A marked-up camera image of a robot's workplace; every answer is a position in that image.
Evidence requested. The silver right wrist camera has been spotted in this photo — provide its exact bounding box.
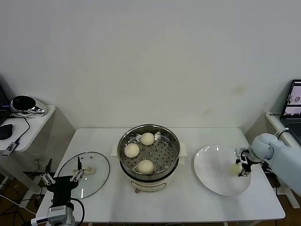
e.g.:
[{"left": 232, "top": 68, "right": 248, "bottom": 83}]
[{"left": 235, "top": 147, "right": 249, "bottom": 158}]

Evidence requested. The silver black headset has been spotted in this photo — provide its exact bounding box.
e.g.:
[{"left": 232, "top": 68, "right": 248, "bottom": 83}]
[{"left": 10, "top": 95, "right": 49, "bottom": 116}]

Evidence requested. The white steamed baozi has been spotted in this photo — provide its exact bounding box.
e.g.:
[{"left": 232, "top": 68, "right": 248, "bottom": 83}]
[
  {"left": 140, "top": 132, "right": 155, "bottom": 146},
  {"left": 124, "top": 143, "right": 140, "bottom": 158},
  {"left": 137, "top": 159, "right": 155, "bottom": 175},
  {"left": 230, "top": 163, "right": 242, "bottom": 176}
]

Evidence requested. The black laptop cable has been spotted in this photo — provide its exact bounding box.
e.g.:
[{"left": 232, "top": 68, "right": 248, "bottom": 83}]
[{"left": 276, "top": 130, "right": 289, "bottom": 142}]

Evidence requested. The black computer mouse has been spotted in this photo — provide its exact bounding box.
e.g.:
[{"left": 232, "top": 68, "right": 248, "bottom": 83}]
[{"left": 0, "top": 123, "right": 14, "bottom": 140}]

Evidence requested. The cream electric cooker base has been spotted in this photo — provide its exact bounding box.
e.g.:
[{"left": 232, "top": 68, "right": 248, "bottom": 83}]
[{"left": 111, "top": 142, "right": 188, "bottom": 194}]

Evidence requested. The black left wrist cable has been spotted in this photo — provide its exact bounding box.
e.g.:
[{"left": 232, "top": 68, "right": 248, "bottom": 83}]
[{"left": 70, "top": 197, "right": 86, "bottom": 223}]

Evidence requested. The white round plate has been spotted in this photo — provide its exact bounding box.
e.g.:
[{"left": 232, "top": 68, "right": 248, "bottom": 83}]
[{"left": 193, "top": 145, "right": 252, "bottom": 197}]

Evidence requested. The grey usb adapter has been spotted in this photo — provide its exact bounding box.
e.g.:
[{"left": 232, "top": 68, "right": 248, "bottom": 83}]
[{"left": 1, "top": 140, "right": 20, "bottom": 156}]

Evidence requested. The open laptop with lit screen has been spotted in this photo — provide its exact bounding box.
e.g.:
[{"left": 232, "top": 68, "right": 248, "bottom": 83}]
[{"left": 279, "top": 79, "right": 301, "bottom": 137}]

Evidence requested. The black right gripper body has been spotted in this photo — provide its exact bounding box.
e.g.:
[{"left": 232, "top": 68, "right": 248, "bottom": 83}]
[{"left": 240, "top": 151, "right": 253, "bottom": 173}]

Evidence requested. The thin black desk cable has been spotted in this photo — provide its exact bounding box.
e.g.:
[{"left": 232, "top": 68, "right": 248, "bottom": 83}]
[{"left": 10, "top": 113, "right": 31, "bottom": 143}]

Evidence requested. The white floor cable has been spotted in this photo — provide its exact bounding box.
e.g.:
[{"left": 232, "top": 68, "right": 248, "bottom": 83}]
[{"left": 0, "top": 194, "right": 38, "bottom": 215}]

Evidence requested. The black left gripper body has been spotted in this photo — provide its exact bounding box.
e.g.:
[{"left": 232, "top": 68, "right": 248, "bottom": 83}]
[{"left": 48, "top": 176, "right": 81, "bottom": 208}]

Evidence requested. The perforated steel steamer basket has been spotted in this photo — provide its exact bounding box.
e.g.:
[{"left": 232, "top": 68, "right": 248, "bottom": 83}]
[{"left": 117, "top": 124, "right": 181, "bottom": 177}]

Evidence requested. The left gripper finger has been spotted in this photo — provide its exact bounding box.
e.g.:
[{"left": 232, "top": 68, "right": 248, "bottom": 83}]
[
  {"left": 70, "top": 155, "right": 85, "bottom": 182},
  {"left": 40, "top": 159, "right": 56, "bottom": 186}
]

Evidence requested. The dark laptop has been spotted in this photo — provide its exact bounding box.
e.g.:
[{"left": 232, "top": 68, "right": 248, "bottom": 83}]
[{"left": 0, "top": 82, "right": 12, "bottom": 125}]

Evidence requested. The glass lid with cream handle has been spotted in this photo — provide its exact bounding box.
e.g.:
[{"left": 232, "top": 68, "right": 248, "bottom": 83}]
[{"left": 57, "top": 152, "right": 111, "bottom": 200}]

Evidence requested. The white side table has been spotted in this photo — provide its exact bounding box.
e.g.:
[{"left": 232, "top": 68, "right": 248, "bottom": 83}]
[
  {"left": 0, "top": 105, "right": 56, "bottom": 196},
  {"left": 265, "top": 111, "right": 301, "bottom": 209}
]

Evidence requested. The black floor cable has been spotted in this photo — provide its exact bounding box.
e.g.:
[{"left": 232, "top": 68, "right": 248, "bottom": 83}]
[{"left": 0, "top": 182, "right": 45, "bottom": 226}]

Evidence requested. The white laptop cable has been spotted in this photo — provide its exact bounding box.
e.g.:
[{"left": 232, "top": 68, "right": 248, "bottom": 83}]
[{"left": 274, "top": 128, "right": 290, "bottom": 139}]

